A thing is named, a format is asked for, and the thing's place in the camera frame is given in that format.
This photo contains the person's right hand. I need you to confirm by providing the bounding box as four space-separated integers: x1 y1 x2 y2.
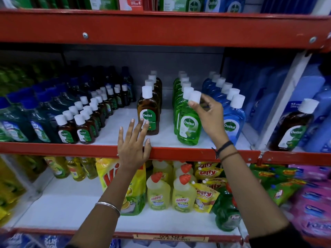
188 93 232 151

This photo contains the person's left hand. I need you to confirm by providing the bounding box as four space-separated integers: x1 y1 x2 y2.
118 118 152 171

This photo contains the green liquid bottle white cap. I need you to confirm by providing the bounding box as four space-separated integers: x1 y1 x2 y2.
177 90 202 146

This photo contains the person's left forearm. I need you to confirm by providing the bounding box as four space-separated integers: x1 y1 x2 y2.
66 165 146 248

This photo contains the person's right forearm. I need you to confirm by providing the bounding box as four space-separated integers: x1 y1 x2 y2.
216 141 290 238

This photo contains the row of green antiseptic bottles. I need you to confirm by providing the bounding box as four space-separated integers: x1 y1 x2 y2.
172 71 194 136

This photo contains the medium brown antiseptic bottle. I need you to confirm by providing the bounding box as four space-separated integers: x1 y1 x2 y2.
137 86 160 136
151 70 163 107
144 79 161 119
148 75 162 114

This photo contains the yellow cleaner bottle red cap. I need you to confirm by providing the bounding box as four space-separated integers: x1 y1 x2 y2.
173 161 194 178
146 172 171 211
172 174 197 213
152 160 173 180

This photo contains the group of small brown bottles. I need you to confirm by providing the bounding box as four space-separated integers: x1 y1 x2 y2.
54 84 131 144

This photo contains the yellow dishwash liquid bottle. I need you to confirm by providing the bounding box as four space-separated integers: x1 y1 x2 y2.
81 157 99 180
66 157 87 182
44 156 70 179

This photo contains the row of blue antiseptic bottles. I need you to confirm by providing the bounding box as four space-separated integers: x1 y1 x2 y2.
202 71 246 146

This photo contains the yellow dishwash refill pouch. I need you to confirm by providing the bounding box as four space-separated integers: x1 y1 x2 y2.
95 158 147 216

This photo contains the yellow red-label pouch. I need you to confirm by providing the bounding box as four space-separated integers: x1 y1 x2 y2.
192 182 220 214
194 161 223 172
202 177 228 191
194 167 224 181

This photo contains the row of dark bottles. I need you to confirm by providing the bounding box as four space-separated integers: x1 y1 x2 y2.
65 64 137 103

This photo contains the silver bangle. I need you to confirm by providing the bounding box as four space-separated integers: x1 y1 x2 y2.
95 201 121 218

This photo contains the red metal shelf rack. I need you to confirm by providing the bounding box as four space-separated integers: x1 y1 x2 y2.
0 8 331 248

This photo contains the group of teal blue-capped bottles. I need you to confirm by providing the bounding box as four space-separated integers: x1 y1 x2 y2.
0 77 78 143

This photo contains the yellow shelf label strip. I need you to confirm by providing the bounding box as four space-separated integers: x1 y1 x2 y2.
133 234 209 242

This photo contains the green handwash bottle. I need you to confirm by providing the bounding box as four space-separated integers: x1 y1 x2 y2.
187 0 205 13

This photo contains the large brown antiseptic bottle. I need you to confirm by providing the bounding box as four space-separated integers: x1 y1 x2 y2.
269 98 320 152

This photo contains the blue handwash bottle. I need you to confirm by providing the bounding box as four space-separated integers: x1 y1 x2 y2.
225 0 246 13
204 0 228 13

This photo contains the green dishwash liquid bottle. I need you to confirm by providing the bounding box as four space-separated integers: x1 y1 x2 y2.
212 185 243 232

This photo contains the green handwash refill pouch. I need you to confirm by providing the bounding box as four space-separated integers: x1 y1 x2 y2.
159 0 189 12

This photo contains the dark red pack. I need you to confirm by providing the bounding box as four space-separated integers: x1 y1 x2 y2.
143 0 160 11

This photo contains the pile of green pouches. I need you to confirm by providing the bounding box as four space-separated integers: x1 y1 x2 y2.
249 163 307 205

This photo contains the row of green packs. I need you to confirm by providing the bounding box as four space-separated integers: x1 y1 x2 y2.
0 60 64 94

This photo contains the pile of yellow packets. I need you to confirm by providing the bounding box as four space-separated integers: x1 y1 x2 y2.
0 154 48 226

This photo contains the red white box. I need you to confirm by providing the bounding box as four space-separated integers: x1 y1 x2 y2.
118 0 144 11

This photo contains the row of blue packets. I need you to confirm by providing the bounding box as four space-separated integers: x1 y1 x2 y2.
0 233 122 248

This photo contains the row of dark blue packs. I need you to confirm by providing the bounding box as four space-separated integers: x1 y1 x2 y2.
261 0 320 15

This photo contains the pile of pink pouches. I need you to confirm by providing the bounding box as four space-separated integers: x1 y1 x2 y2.
286 164 331 239

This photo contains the black sleeve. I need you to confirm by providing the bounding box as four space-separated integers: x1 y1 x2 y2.
248 223 312 248

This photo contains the black thread bracelet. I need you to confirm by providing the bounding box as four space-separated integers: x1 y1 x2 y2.
212 140 235 159

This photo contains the thin dark thread bracelet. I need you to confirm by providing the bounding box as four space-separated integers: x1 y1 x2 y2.
220 151 240 163

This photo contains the white shelf upright post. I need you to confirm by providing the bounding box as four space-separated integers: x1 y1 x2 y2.
255 50 312 151

